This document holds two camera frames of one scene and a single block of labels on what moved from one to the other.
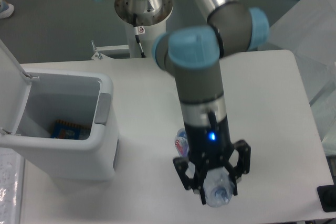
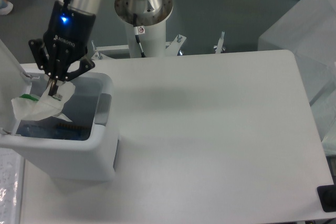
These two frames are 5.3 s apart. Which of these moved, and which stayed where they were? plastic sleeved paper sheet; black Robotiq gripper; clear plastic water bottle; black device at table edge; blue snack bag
Moved: black Robotiq gripper; clear plastic water bottle
Stayed: plastic sleeved paper sheet; black device at table edge; blue snack bag
